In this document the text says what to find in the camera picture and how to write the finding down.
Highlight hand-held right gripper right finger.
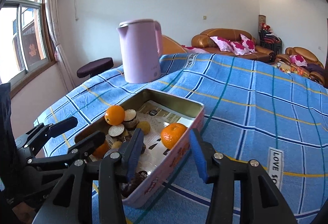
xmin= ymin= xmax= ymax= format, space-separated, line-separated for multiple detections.
xmin=189 ymin=128 xmax=298 ymax=224

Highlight coffee table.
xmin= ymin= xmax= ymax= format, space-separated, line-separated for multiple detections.
xmin=273 ymin=61 xmax=308 ymax=77

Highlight purple cloth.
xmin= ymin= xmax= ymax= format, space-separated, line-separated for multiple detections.
xmin=306 ymin=64 xmax=324 ymax=74

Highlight stacked dark chairs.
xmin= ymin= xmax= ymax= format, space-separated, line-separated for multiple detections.
xmin=259 ymin=29 xmax=283 ymax=56

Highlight pink rectangular tin box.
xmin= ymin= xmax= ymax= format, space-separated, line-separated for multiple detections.
xmin=74 ymin=88 xmax=205 ymax=208

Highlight large orange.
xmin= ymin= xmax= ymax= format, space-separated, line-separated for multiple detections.
xmin=105 ymin=105 xmax=126 ymax=126

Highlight pink floral pillow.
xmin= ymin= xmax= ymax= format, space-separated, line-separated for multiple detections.
xmin=239 ymin=34 xmax=257 ymax=53
xmin=289 ymin=55 xmax=307 ymax=67
xmin=229 ymin=41 xmax=252 ymax=56
xmin=210 ymin=36 xmax=235 ymax=53

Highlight white curtain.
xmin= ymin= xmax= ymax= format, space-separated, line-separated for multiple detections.
xmin=42 ymin=0 xmax=75 ymax=91

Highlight small orange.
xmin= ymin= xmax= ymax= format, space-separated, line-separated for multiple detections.
xmin=92 ymin=142 xmax=110 ymax=159
xmin=161 ymin=123 xmax=188 ymax=150

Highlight orange lounge chair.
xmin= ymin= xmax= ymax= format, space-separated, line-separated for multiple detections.
xmin=161 ymin=35 xmax=185 ymax=56

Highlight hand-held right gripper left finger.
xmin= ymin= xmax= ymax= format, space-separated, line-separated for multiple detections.
xmin=33 ymin=128 xmax=144 ymax=224

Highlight brown leather armchair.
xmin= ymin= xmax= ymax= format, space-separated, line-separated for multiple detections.
xmin=275 ymin=47 xmax=325 ymax=86

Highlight dark purple round stool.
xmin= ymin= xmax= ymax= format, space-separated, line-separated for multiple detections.
xmin=76 ymin=57 xmax=114 ymax=79

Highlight blue plaid tablecloth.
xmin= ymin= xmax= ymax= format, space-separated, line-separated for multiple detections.
xmin=37 ymin=52 xmax=328 ymax=224

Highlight pink electric kettle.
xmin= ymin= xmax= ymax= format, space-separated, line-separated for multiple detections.
xmin=117 ymin=19 xmax=163 ymax=84

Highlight pink floral cushion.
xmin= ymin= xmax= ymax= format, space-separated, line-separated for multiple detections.
xmin=181 ymin=45 xmax=209 ymax=54

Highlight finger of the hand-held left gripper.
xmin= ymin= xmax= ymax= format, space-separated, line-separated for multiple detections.
xmin=26 ymin=131 xmax=106 ymax=167
xmin=15 ymin=116 xmax=79 ymax=156

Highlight small round tin can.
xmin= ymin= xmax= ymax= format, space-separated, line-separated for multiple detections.
xmin=108 ymin=124 xmax=132 ymax=141

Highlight window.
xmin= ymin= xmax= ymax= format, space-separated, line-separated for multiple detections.
xmin=0 ymin=0 xmax=55 ymax=86

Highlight dark clothing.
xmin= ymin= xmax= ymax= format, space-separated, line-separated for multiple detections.
xmin=0 ymin=82 xmax=13 ymax=189

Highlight printed paper sheet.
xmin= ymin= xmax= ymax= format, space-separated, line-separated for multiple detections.
xmin=136 ymin=100 xmax=198 ymax=176

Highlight brown leather sofa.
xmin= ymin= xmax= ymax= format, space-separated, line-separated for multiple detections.
xmin=192 ymin=29 xmax=274 ymax=62

